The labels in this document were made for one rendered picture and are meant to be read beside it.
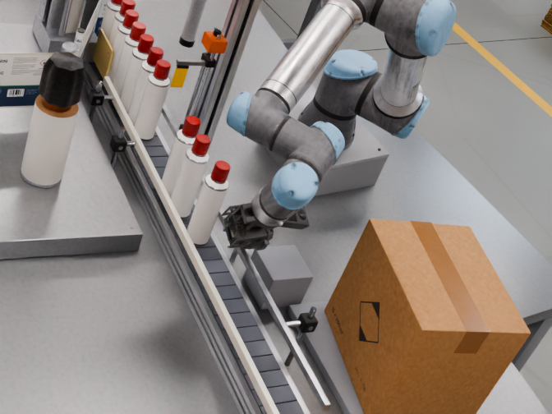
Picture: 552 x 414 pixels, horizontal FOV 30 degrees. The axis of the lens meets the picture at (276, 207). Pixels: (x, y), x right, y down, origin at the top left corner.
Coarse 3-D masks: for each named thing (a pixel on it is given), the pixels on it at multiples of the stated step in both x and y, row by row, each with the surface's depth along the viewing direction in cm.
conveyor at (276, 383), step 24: (96, 72) 256; (120, 120) 243; (144, 144) 239; (144, 168) 232; (168, 216) 222; (192, 264) 212; (216, 264) 215; (216, 288) 209; (216, 312) 204; (240, 312) 206; (240, 360) 196; (264, 360) 198; (288, 408) 190
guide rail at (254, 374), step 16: (128, 128) 237; (144, 160) 230; (160, 192) 223; (176, 224) 216; (192, 256) 210; (208, 288) 204; (224, 320) 199; (240, 336) 196; (240, 352) 194; (256, 384) 189; (272, 400) 186
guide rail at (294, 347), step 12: (168, 120) 236; (204, 180) 222; (240, 252) 208; (252, 264) 206; (252, 276) 204; (264, 288) 201; (264, 300) 200; (276, 312) 197; (288, 336) 193; (300, 360) 189; (312, 372) 188; (312, 384) 186; (324, 396) 184; (324, 408) 183
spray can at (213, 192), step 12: (216, 168) 206; (228, 168) 207; (216, 180) 208; (204, 192) 210; (216, 192) 208; (204, 204) 211; (216, 204) 210; (192, 216) 215; (204, 216) 212; (216, 216) 214; (192, 228) 215; (204, 228) 214; (192, 240) 216; (204, 240) 217
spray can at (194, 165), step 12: (204, 144) 211; (192, 156) 213; (204, 156) 214; (192, 168) 214; (204, 168) 215; (180, 180) 217; (192, 180) 216; (180, 192) 218; (192, 192) 218; (180, 204) 220; (192, 204) 221; (180, 216) 222
